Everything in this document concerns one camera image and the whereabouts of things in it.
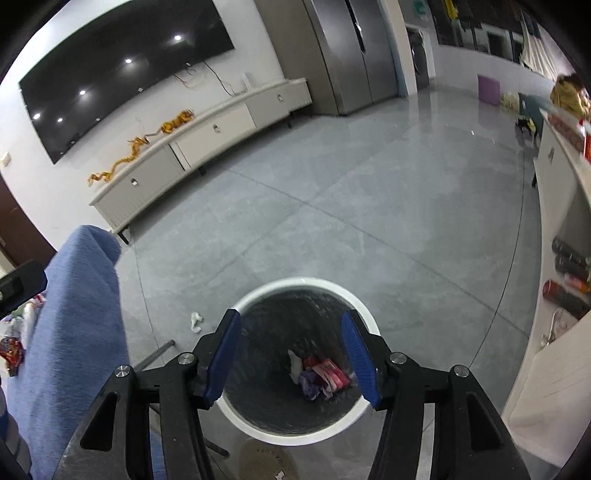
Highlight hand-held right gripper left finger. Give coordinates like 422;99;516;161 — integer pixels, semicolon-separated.
53;308;243;480

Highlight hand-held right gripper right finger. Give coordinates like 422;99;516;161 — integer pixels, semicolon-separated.
340;309;532;480

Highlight white bin with black liner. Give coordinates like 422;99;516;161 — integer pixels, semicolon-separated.
215;276;383;448

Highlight pink snack wrapper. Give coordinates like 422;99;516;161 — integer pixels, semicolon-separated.
302;355;354;393

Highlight white plastic packet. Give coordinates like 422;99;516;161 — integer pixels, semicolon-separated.
9;295;47;342

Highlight small purple wrapper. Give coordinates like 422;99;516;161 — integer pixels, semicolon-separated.
298;369;333;401

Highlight metal table leg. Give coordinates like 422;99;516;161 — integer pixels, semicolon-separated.
139;340;176;370

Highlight red snack packet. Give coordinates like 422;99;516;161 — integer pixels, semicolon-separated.
0;336;25;377

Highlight blue fluffy blanket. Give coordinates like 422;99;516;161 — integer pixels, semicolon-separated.
0;224;162;480

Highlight golden dragon ornament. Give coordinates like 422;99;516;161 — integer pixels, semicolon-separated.
89;136;153;188

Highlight white television cabinet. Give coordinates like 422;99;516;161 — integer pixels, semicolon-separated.
89;78;309;245

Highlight black bottle with red cap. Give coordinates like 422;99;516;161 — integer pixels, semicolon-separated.
542;279;591;320

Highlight golden tiger ornament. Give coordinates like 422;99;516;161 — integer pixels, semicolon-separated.
148;110;195;137

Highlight black bottle with orange label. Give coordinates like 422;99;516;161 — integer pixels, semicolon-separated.
554;256;591;283

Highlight white shelf cabinet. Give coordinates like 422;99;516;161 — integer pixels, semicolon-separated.
501;108;591;467

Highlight teal chair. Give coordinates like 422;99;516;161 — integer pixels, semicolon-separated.
517;92;552;139

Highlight red box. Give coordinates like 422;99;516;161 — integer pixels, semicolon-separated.
547;113;591;162

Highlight grey steel refrigerator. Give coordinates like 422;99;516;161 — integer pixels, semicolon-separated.
302;0;400;116

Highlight white cable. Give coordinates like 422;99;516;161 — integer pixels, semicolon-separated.
540;307;571;349

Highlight black wall television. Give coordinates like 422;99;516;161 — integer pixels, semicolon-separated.
18;0;235;165

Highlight television cables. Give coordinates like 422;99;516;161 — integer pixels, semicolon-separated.
173;60;232;96

